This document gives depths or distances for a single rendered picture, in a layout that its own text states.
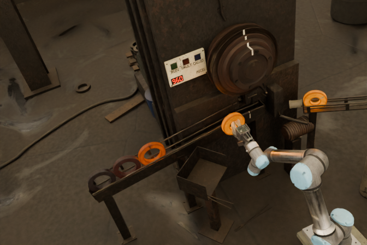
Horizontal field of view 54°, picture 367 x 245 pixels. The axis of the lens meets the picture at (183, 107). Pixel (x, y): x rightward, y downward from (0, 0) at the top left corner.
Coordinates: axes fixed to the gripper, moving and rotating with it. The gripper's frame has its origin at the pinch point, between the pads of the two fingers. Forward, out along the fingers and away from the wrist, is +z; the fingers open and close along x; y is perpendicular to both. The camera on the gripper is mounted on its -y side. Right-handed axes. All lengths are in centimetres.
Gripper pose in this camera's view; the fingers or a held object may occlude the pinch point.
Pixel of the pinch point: (232, 121)
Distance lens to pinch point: 225.7
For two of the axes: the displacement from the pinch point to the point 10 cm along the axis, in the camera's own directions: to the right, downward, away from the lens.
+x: -9.0, 3.8, -2.0
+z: -4.2, -7.2, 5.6
